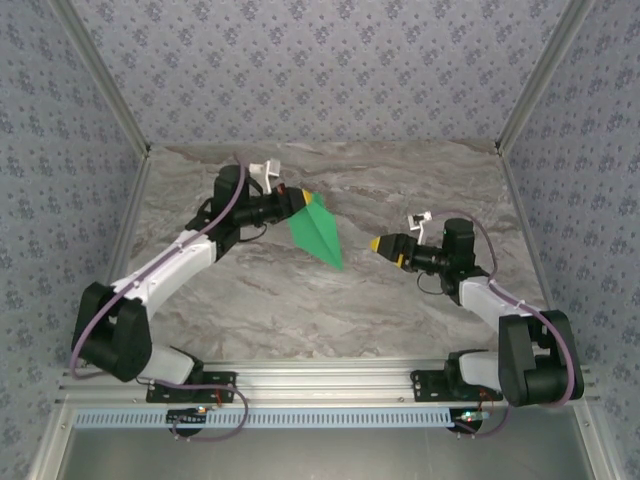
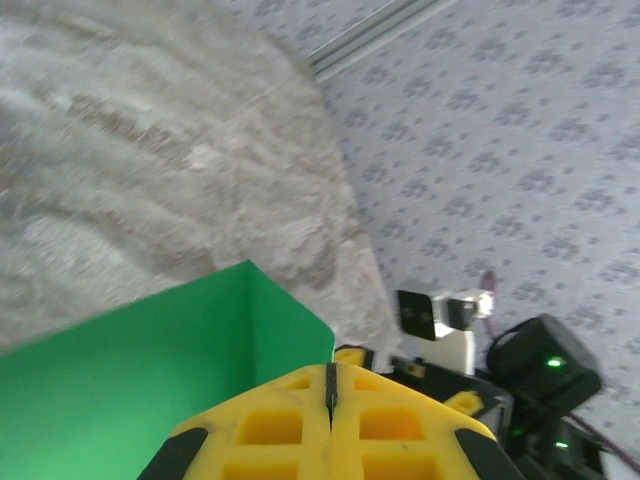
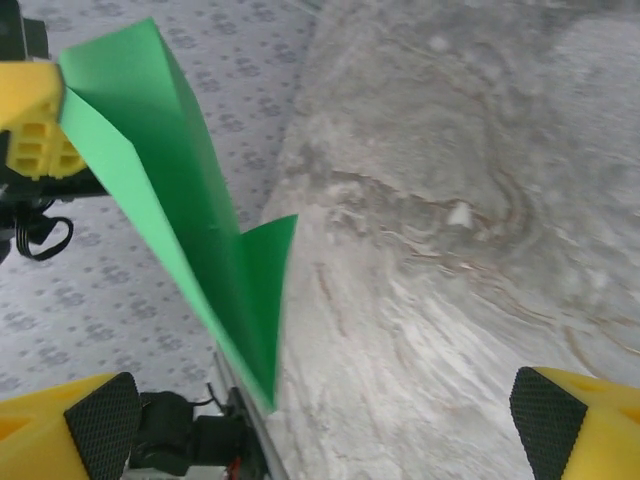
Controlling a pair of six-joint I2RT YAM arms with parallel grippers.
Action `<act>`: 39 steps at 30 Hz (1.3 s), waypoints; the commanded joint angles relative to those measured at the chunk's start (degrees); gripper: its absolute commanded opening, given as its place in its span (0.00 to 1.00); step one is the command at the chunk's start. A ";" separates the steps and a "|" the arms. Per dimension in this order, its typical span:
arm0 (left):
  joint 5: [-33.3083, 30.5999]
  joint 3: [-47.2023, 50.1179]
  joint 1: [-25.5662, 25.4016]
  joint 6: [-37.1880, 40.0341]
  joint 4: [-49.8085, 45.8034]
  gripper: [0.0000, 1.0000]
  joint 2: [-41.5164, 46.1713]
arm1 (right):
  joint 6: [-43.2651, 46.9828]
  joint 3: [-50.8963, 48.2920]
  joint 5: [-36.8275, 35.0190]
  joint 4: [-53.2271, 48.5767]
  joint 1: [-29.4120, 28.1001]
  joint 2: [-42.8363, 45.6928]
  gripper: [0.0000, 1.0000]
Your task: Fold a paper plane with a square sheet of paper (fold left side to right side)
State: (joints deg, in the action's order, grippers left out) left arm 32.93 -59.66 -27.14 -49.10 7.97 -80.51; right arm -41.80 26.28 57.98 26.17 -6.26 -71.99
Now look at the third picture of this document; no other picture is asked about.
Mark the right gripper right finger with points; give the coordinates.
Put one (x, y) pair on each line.
(590, 430)

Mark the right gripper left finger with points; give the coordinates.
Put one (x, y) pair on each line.
(45, 430)

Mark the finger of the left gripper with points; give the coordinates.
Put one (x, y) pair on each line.
(30, 95)
(45, 150)

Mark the green paper sheet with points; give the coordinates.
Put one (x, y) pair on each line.
(175, 200)

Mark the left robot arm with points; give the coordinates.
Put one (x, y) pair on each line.
(165, 425)

